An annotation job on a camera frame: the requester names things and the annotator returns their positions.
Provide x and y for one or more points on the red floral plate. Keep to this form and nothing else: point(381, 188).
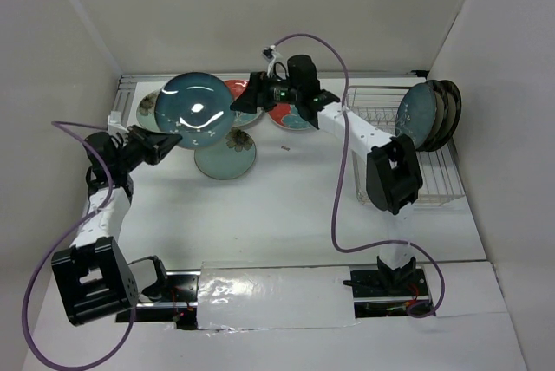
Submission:
point(242, 118)
point(287, 116)

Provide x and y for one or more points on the dark blue plate front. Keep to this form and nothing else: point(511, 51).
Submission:
point(416, 114)

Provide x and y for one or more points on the brown rim plate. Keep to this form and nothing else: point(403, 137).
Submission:
point(453, 112)
point(439, 127)

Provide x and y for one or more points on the mint plate back left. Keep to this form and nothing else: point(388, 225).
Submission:
point(145, 113)

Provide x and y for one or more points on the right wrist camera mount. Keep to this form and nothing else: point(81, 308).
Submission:
point(272, 56)

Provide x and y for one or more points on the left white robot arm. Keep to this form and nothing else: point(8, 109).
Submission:
point(93, 277)

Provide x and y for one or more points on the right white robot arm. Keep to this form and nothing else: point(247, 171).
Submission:
point(393, 176)

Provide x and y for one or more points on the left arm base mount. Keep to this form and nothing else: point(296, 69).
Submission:
point(175, 305)

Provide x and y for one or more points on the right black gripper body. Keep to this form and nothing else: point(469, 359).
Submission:
point(258, 96)

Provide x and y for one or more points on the mint plate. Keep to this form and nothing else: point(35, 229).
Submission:
point(145, 113)
point(228, 159)

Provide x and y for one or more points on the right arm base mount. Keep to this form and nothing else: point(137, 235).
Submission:
point(382, 292)

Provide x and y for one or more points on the mint plate centre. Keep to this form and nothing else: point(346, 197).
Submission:
point(228, 159)

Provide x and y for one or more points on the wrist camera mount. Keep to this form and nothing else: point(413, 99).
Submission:
point(114, 124)
point(272, 56)

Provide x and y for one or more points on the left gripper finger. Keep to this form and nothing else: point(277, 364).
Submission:
point(153, 140)
point(150, 156)

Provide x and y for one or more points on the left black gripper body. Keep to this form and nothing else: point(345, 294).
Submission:
point(123, 160)

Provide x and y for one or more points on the wire dish rack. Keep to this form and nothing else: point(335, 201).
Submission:
point(377, 104)

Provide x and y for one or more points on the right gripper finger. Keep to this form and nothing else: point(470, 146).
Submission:
point(258, 86)
point(248, 103)

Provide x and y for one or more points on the dark blue plate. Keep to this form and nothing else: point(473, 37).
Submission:
point(416, 114)
point(196, 106)

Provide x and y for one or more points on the white taped cover panel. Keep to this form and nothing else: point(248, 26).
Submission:
point(274, 298)

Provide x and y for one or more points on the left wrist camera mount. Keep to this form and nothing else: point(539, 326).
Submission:
point(114, 124)

